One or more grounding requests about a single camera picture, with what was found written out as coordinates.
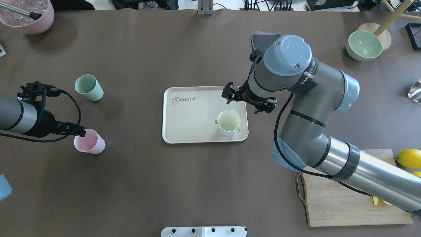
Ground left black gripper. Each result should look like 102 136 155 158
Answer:
26 105 86 138

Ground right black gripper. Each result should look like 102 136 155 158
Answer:
221 79 277 114

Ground pink plastic cup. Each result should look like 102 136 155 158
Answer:
74 128 106 154

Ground cream plastic cup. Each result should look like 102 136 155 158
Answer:
216 110 241 136

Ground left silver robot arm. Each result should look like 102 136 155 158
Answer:
0 94 86 138

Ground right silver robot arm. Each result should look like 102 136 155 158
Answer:
222 35 421 216

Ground cream rabbit tray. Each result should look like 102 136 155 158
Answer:
162 86 249 144

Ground black mirror tray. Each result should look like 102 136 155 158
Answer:
405 23 421 51

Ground green plastic cup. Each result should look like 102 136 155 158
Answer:
75 74 104 101

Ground grey folded cloth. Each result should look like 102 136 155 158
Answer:
251 31 282 51

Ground metal tongs in bowl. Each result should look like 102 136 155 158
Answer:
0 1 42 20

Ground pink bowl with ice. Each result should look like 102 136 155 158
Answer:
1 0 55 35

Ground green plastic bowl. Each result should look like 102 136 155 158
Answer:
346 31 383 62

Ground wooden cutting board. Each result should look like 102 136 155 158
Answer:
296 149 413 227

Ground metal ice scoop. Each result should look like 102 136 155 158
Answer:
408 78 421 102

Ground whole lemon outer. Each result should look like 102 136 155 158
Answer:
396 149 421 169

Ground whole lemon near lime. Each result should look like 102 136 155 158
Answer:
411 171 421 177

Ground aluminium frame post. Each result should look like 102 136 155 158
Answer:
197 0 214 15

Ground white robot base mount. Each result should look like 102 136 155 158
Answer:
161 225 248 237

